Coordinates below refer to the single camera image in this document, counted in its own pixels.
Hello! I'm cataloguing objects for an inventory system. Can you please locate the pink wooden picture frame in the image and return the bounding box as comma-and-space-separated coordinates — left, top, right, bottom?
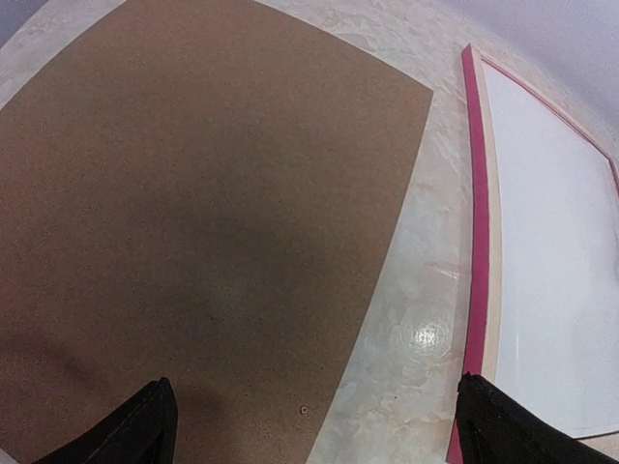
448, 46, 618, 463

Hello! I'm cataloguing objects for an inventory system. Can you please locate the brown cardboard backing board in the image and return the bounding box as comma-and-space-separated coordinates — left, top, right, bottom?
1, 1, 432, 463

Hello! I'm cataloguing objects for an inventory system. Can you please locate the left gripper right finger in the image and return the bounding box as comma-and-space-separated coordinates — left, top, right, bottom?
456, 373, 614, 463

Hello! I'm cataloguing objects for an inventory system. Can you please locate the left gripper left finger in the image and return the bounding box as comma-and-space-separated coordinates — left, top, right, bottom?
38, 377, 178, 464

